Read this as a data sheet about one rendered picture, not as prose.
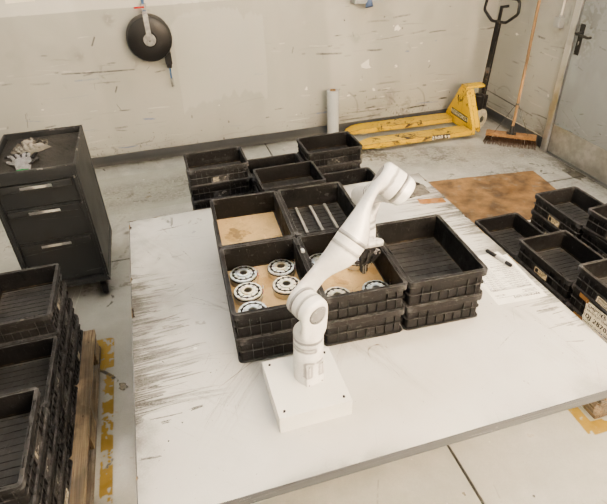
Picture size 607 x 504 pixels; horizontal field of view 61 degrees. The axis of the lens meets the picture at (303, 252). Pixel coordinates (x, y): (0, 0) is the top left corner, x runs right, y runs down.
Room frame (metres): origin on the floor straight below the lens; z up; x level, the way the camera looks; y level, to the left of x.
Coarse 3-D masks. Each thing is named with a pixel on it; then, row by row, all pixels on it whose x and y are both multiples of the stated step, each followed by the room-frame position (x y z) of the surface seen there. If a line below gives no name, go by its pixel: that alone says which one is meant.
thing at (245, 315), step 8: (272, 240) 1.65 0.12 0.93; (280, 240) 1.65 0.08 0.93; (288, 240) 1.66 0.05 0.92; (296, 240) 1.65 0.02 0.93; (224, 248) 1.61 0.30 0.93; (232, 248) 1.61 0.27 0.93; (224, 256) 1.56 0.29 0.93; (304, 256) 1.54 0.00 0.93; (224, 264) 1.51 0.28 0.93; (304, 264) 1.49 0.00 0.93; (224, 272) 1.46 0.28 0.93; (232, 296) 1.32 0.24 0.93; (232, 304) 1.28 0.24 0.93; (232, 312) 1.24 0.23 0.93; (240, 312) 1.24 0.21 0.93; (248, 312) 1.24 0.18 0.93; (256, 312) 1.24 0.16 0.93; (264, 312) 1.25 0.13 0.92; (272, 312) 1.25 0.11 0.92; (280, 312) 1.26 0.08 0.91; (240, 320) 1.23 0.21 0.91
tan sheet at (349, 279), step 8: (344, 272) 1.56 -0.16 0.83; (352, 272) 1.56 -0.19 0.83; (360, 272) 1.56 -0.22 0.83; (368, 272) 1.56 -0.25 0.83; (376, 272) 1.56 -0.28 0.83; (328, 280) 1.52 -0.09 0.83; (336, 280) 1.52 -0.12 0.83; (344, 280) 1.51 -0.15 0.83; (352, 280) 1.51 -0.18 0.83; (360, 280) 1.51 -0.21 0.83; (368, 280) 1.51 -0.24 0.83; (352, 288) 1.47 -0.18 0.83; (360, 288) 1.46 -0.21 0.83
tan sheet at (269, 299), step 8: (264, 272) 1.58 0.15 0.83; (296, 272) 1.58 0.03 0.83; (264, 280) 1.53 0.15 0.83; (272, 280) 1.53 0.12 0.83; (232, 288) 1.49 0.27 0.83; (264, 288) 1.48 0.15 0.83; (264, 296) 1.44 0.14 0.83; (272, 296) 1.44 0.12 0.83; (272, 304) 1.39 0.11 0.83; (280, 304) 1.39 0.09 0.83
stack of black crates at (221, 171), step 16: (192, 160) 3.29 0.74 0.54; (208, 160) 3.32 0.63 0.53; (224, 160) 3.35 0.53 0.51; (240, 160) 3.36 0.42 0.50; (192, 176) 3.02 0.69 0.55; (208, 176) 3.04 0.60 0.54; (224, 176) 3.07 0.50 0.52; (240, 176) 3.10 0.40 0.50; (192, 192) 3.04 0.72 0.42; (208, 192) 3.03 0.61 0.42; (224, 192) 3.06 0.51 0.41; (240, 192) 3.10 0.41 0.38
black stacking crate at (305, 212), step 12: (288, 192) 2.07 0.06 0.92; (300, 192) 2.08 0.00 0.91; (312, 192) 2.09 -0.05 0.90; (324, 192) 2.10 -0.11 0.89; (336, 192) 2.11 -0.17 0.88; (288, 204) 2.07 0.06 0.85; (300, 204) 2.08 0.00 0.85; (312, 204) 2.09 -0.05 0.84; (336, 204) 2.09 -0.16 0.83; (348, 204) 1.95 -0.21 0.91; (312, 216) 1.99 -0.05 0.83; (324, 216) 1.99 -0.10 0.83; (336, 216) 1.99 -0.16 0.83; (348, 216) 1.95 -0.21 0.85; (300, 228) 1.90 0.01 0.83; (312, 228) 1.89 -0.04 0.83; (324, 228) 1.89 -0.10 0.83
